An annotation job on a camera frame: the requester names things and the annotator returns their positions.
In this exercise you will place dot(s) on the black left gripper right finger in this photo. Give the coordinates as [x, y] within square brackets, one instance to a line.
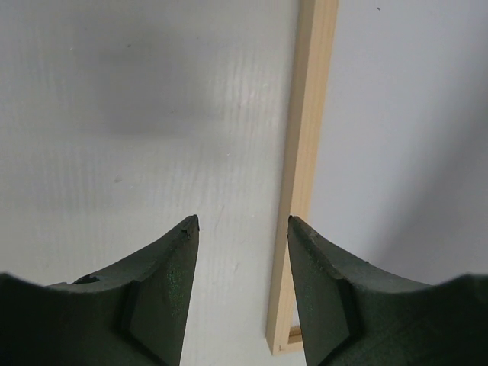
[353, 313]

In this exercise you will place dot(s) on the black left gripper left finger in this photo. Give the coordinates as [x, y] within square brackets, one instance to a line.
[133, 312]

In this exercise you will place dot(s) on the light wooden picture frame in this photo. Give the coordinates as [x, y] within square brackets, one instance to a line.
[312, 56]

